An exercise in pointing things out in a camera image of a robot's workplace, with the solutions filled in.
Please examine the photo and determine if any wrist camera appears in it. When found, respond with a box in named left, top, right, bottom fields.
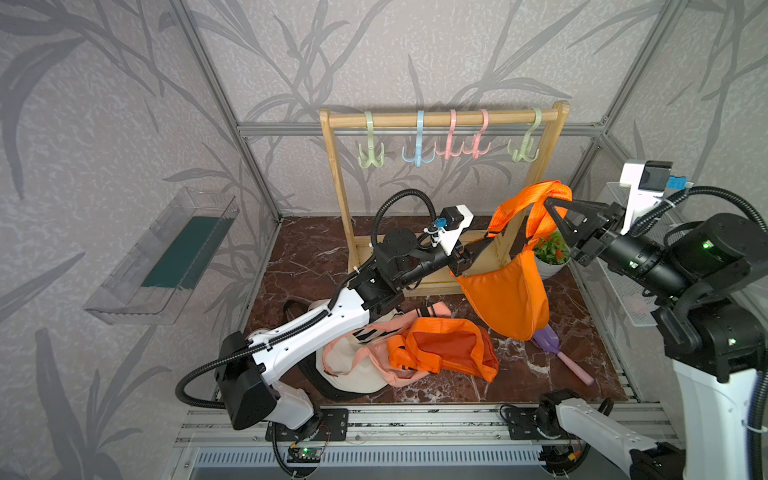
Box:
left=619, top=159, right=692, bottom=234
left=424, top=205, right=474, bottom=256

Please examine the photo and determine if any wooden hanging rack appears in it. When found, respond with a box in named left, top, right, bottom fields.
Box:
left=318, top=100, right=570, bottom=297

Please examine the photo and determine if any right pink hook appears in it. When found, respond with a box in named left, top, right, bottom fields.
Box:
left=461, top=109, right=491, bottom=160

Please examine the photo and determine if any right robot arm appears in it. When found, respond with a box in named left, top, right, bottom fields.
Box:
left=539, top=187, right=767, bottom=479

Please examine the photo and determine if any green hook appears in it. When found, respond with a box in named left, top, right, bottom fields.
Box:
left=358, top=111, right=385, bottom=169
left=507, top=107, right=543, bottom=163

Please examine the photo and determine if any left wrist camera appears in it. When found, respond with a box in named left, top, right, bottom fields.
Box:
left=424, top=205, right=474, bottom=256

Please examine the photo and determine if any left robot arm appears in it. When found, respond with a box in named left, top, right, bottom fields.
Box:
left=214, top=229, right=492, bottom=432

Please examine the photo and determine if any blue hook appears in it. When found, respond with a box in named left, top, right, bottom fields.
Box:
left=401, top=110, right=436, bottom=168

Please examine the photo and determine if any right green hook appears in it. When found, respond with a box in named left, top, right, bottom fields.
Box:
left=507, top=107, right=543, bottom=163

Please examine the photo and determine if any left pink hook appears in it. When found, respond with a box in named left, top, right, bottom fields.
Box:
left=434, top=109, right=463, bottom=161

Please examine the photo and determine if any black sling bag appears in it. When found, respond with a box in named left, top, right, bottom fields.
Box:
left=280, top=298, right=373, bottom=402

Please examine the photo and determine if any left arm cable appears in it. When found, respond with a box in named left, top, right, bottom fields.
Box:
left=175, top=188, right=438, bottom=410

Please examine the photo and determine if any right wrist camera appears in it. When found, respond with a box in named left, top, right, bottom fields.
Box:
left=619, top=159, right=692, bottom=234

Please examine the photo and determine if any clear plastic wall shelf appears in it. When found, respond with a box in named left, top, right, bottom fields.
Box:
left=84, top=187, right=240, bottom=325

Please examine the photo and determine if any cream white sling bag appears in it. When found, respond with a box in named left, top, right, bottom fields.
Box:
left=299, top=310, right=398, bottom=400

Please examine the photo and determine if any light orange sling bag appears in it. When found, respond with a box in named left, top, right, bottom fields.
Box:
left=456, top=181, right=572, bottom=341

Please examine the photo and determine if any dark orange sling bag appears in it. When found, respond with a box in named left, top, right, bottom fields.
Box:
left=387, top=317, right=499, bottom=382

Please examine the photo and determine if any potted flower plant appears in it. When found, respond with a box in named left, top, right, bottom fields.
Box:
left=533, top=230, right=570, bottom=280

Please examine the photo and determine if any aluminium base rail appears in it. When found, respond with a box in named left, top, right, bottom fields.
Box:
left=172, top=403, right=682, bottom=480

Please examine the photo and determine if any pink hook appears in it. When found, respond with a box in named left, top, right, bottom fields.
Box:
left=434, top=109, right=463, bottom=161
left=461, top=109, right=491, bottom=160

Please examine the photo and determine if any left green hook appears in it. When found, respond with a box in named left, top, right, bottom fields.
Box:
left=358, top=111, right=385, bottom=169

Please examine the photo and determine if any pink sling bag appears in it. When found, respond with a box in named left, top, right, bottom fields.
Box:
left=310, top=302, right=452, bottom=395

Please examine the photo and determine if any white wire basket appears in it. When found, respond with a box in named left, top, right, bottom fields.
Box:
left=579, top=182, right=682, bottom=328

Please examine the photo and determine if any purple pink brush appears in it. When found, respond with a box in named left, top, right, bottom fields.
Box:
left=532, top=325, right=595, bottom=386

